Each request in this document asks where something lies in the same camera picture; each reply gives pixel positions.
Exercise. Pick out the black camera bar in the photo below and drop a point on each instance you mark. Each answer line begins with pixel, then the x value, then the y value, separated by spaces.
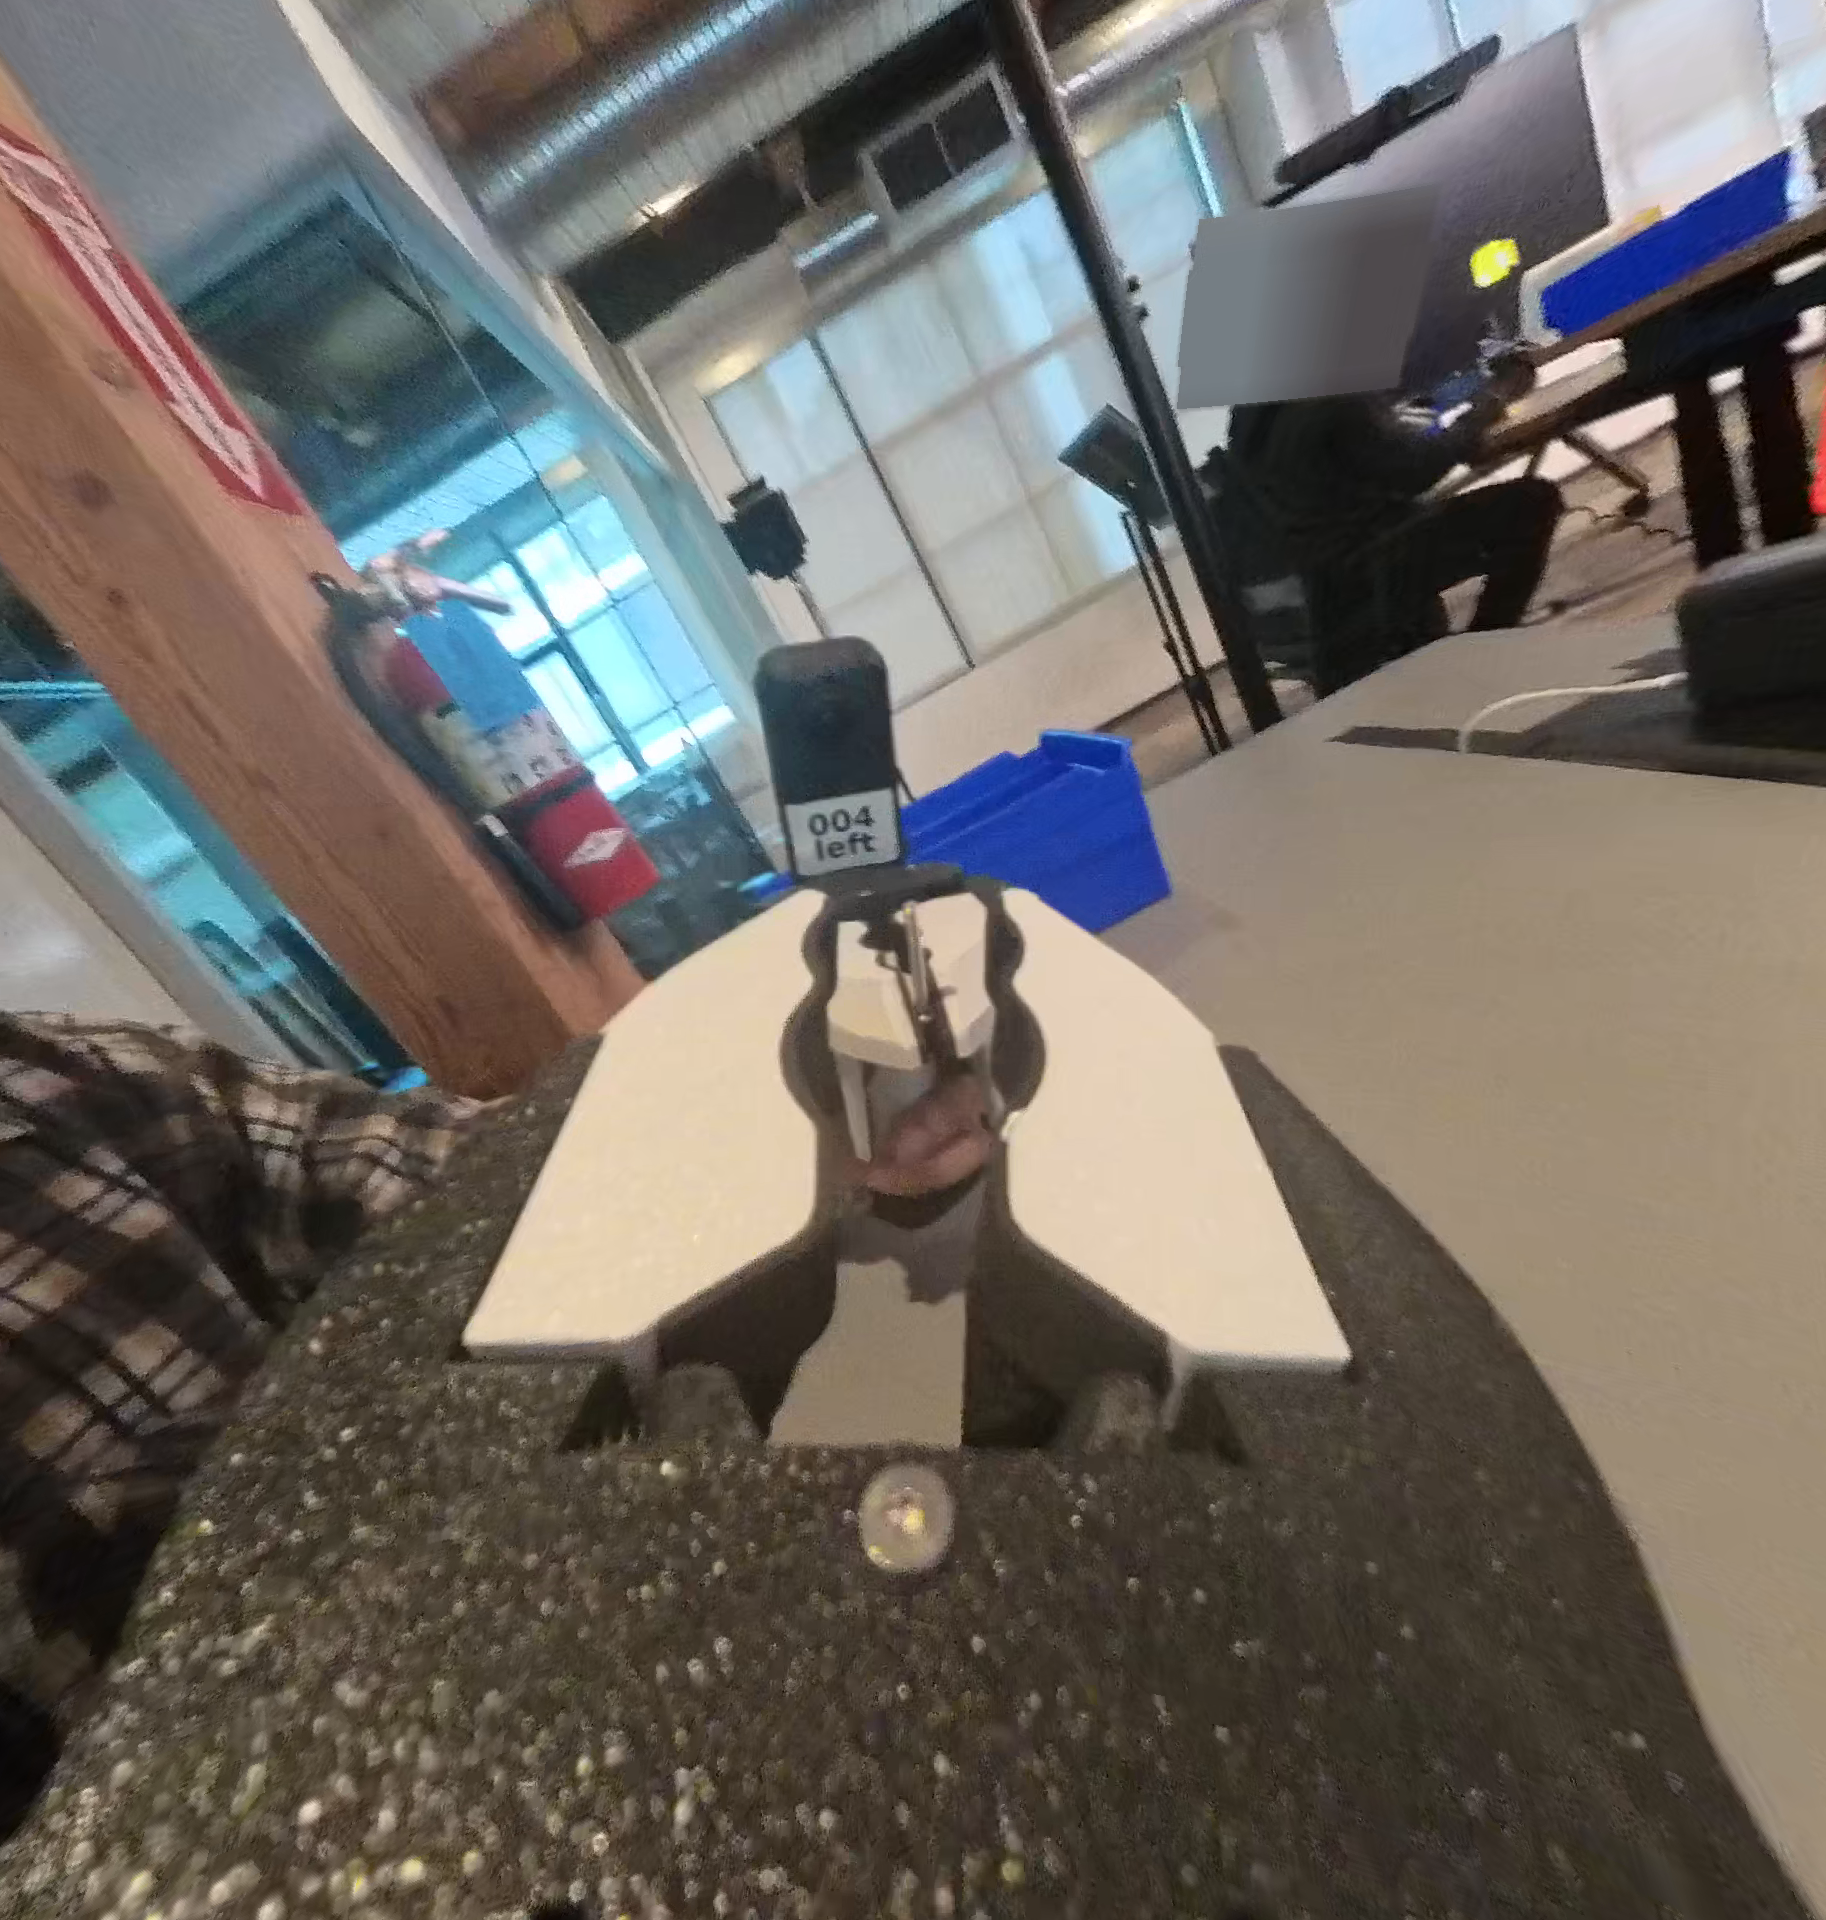
pixel 1379 121

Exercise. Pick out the black tablet on stand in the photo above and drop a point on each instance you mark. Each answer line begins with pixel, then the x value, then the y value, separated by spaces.
pixel 1116 449

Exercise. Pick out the person's left hand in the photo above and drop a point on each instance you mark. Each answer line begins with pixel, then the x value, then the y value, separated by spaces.
pixel 928 1140

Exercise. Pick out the small metal bolt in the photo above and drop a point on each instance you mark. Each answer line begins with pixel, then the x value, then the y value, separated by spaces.
pixel 928 996

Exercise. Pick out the black camera on tripod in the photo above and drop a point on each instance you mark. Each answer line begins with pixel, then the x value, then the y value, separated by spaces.
pixel 768 531

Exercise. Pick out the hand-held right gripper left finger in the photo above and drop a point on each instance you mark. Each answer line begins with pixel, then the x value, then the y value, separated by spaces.
pixel 660 1168

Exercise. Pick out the black metal pole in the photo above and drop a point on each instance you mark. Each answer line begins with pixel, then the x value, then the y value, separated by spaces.
pixel 1135 390

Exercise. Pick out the dark grey case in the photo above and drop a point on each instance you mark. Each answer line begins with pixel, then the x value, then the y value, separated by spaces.
pixel 1781 630

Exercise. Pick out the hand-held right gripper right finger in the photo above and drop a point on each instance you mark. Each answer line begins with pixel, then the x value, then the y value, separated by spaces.
pixel 1154 1168

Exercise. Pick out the blue plastic bin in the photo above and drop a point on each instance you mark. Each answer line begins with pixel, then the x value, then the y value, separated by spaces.
pixel 1045 829

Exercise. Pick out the red wall sign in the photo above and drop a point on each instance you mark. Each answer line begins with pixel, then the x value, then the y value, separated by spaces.
pixel 153 329

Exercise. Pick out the wooden pillar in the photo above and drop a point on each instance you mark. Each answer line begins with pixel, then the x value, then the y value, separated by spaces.
pixel 181 630

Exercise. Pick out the blue storage bin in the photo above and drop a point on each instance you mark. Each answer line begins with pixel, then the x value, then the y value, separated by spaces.
pixel 1663 254

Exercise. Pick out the wooden work table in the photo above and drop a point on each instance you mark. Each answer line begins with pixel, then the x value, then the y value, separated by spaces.
pixel 1735 301

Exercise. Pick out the person's left forearm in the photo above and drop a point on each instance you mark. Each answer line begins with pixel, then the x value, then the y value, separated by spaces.
pixel 131 1200

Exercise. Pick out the red fire extinguisher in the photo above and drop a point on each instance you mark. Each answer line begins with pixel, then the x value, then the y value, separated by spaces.
pixel 556 806

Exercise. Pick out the large black screen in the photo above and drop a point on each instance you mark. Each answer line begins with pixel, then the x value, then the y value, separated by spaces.
pixel 1514 181

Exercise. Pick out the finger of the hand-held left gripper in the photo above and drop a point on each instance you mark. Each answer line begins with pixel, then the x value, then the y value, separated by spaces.
pixel 881 1028
pixel 970 1016

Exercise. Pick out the silver air duct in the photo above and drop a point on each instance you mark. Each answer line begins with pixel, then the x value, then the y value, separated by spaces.
pixel 678 136

